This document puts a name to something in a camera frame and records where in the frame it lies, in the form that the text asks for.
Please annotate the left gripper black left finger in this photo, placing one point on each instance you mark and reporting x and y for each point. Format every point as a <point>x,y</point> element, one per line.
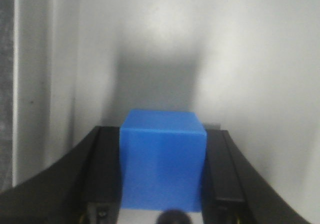
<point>82,187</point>

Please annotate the blue cube block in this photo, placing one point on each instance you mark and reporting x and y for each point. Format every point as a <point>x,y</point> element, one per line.
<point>162,155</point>

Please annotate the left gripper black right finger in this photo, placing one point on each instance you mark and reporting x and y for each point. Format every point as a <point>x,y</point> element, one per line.
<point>232,190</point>

